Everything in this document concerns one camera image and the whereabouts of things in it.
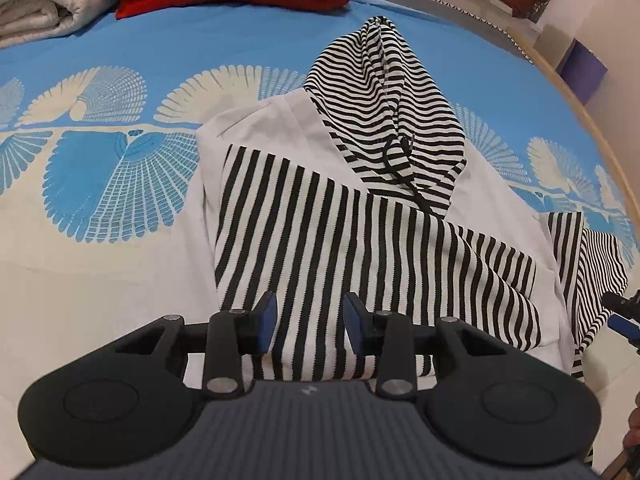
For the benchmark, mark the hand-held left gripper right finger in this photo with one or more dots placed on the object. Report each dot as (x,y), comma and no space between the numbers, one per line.
(356,325)

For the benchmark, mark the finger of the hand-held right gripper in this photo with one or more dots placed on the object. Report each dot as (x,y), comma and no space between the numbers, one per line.
(622,321)

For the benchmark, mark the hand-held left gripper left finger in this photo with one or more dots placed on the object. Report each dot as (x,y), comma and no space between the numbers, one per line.
(267,321)

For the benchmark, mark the black white striped hoodie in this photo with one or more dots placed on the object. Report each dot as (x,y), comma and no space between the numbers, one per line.
(350,240)

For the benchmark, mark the purple box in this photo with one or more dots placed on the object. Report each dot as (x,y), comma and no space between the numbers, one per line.
(582,70)

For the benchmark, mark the blue cream patterned bed blanket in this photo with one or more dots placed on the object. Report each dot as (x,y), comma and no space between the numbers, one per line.
(150,35)

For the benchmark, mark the cream folded blanket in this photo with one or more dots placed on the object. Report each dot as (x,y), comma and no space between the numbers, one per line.
(45,0)

